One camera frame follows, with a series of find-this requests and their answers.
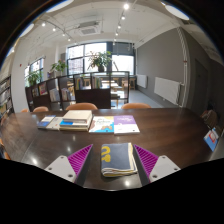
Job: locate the round ceiling lamp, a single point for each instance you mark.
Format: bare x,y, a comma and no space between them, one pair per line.
60,5
176,11

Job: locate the dark grey door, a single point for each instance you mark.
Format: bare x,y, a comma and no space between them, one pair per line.
200,86

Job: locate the blue and white book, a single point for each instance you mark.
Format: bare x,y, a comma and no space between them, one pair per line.
71,126

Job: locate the blue cover book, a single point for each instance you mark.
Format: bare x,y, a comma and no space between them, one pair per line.
45,122

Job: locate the grey towel with yellow print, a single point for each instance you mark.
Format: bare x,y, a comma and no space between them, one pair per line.
118,159

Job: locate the ceiling spotlights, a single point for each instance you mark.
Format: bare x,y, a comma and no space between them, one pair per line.
126,6

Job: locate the white cover book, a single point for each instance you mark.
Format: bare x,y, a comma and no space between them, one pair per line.
56,124

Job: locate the blue box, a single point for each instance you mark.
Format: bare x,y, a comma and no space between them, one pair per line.
212,138

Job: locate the white wall pipe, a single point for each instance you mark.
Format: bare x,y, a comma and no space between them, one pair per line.
184,66

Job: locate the brown bag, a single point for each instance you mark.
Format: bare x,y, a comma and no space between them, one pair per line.
210,118

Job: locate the large white wall radiator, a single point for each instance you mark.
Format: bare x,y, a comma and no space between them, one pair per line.
166,90

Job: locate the small potted plant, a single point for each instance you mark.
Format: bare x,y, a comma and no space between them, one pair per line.
59,66
34,77

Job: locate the ceiling air conditioner unit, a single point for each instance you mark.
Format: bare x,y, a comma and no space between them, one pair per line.
88,28

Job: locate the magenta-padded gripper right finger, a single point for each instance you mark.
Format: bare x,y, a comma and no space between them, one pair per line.
163,167

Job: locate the colourful illustrated book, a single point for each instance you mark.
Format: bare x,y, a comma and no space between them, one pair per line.
101,124

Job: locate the wall bookshelf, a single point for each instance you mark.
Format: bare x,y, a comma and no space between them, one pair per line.
5,98

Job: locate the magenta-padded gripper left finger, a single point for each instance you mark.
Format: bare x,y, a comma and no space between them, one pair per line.
61,168

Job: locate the large potted plant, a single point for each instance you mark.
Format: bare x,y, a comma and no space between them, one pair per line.
100,60

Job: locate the small white wall radiator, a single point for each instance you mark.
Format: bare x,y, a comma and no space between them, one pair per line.
142,81

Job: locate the dark open shelf unit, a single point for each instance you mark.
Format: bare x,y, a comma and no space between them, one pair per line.
93,98

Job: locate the purple cover book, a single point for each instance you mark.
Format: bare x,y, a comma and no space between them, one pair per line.
126,124

